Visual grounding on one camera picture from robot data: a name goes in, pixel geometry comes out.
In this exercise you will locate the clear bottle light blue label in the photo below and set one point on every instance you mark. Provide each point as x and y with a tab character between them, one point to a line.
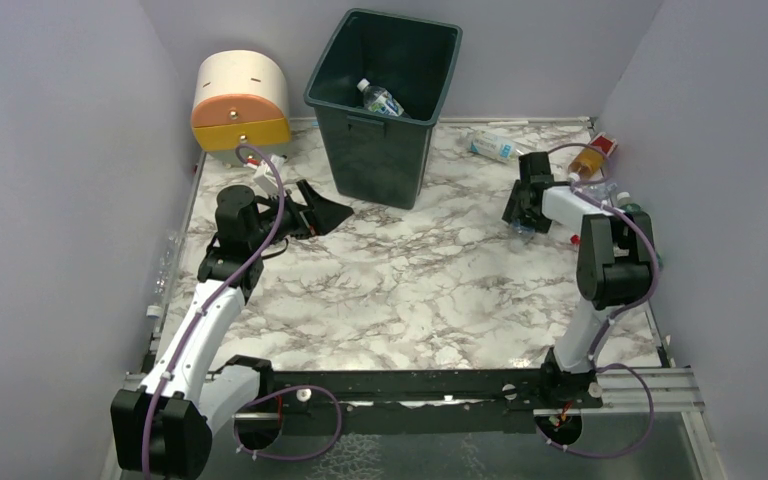
494	146

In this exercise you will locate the cream orange drawer box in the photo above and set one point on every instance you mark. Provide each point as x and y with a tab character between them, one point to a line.
241	97

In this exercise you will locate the crumpled clear bottle white cap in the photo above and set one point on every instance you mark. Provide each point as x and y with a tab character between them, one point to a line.
603	193

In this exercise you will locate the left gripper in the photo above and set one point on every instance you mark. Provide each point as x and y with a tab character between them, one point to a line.
302	217

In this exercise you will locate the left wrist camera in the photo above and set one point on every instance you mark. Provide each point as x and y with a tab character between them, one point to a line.
263	176

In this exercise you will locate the amber tea bottle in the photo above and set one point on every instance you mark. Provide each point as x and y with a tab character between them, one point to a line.
589	161

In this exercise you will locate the aluminium frame rail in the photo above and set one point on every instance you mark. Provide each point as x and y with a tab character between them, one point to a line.
621	391

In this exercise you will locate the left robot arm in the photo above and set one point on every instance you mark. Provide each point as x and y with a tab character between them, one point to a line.
165	426

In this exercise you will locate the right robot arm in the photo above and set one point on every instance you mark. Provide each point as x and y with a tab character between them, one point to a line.
616	268

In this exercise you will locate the clear bottle dark green label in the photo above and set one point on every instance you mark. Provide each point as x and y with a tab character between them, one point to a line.
379	100

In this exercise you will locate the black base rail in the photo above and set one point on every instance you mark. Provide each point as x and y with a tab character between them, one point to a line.
387	402

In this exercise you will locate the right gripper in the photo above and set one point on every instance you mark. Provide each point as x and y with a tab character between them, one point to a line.
519	208

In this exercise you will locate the dark green plastic bin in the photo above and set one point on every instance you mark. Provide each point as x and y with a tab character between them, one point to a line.
375	157

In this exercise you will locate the green tea bottle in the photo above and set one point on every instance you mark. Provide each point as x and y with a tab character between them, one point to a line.
628	205

